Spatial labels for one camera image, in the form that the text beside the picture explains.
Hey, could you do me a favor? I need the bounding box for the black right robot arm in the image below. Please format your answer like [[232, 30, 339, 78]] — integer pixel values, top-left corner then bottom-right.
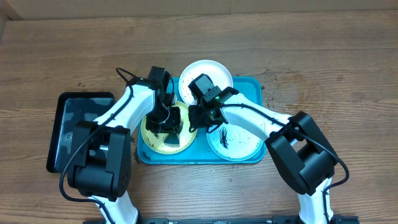
[[188, 93, 340, 223]]

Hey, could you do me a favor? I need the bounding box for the white pink plate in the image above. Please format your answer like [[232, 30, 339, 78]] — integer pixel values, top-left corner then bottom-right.
[[178, 60, 233, 105]]

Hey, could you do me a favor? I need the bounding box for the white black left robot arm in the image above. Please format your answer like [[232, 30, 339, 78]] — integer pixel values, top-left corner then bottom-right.
[[60, 85, 180, 223]]

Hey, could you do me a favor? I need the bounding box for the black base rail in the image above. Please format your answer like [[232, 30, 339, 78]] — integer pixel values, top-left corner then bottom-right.
[[83, 215, 360, 224]]

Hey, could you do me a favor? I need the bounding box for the yellow plate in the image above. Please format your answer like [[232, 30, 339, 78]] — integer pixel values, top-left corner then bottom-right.
[[141, 101, 197, 154]]

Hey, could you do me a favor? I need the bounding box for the light blue plate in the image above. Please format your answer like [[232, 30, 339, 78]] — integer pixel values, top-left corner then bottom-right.
[[206, 124, 266, 164]]

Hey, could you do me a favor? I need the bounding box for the black water tray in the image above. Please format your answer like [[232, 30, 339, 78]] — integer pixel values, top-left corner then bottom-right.
[[46, 92, 115, 173]]

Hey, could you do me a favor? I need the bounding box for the blue serving tray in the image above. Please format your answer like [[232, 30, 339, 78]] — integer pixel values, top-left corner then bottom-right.
[[134, 77, 262, 165]]

